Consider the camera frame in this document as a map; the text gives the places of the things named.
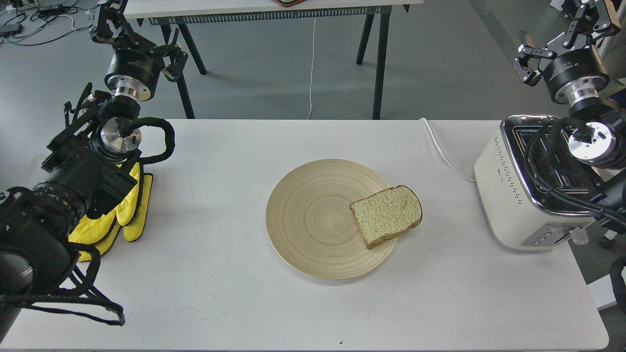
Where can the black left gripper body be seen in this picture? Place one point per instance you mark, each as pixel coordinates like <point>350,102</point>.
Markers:
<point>133,74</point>

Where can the round bamboo plate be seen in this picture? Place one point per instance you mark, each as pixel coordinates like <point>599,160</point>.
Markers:
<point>311,225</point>

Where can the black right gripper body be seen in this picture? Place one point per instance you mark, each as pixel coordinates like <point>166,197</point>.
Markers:
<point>575,76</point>

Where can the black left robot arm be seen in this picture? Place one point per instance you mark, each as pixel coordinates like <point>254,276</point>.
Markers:
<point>89,174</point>

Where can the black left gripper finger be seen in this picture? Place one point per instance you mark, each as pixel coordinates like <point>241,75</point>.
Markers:
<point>112,27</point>
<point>170,60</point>

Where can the background table with black legs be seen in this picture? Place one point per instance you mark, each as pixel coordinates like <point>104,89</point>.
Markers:
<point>182,12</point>

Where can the slice of bread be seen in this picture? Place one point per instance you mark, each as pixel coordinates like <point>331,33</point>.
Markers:
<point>387,214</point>

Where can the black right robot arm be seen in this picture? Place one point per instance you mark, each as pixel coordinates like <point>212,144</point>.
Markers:
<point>589,144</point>

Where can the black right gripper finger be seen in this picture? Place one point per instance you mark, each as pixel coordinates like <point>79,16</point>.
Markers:
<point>591,20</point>
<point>527,52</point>

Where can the yellow oven mitt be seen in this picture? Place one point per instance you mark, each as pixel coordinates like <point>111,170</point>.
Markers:
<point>128,217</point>

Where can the cream white toaster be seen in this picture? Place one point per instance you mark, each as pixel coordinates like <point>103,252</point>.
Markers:
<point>520,214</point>

